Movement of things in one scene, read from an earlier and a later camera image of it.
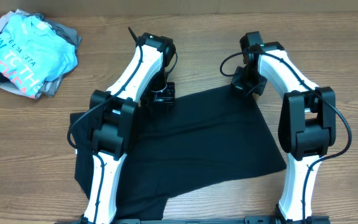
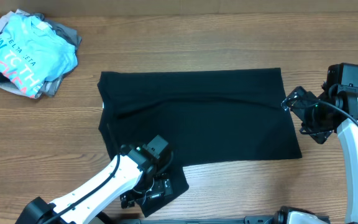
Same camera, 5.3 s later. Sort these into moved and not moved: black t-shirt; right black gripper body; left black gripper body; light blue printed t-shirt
Moved: black t-shirt; right black gripper body; left black gripper body
Not moved: light blue printed t-shirt
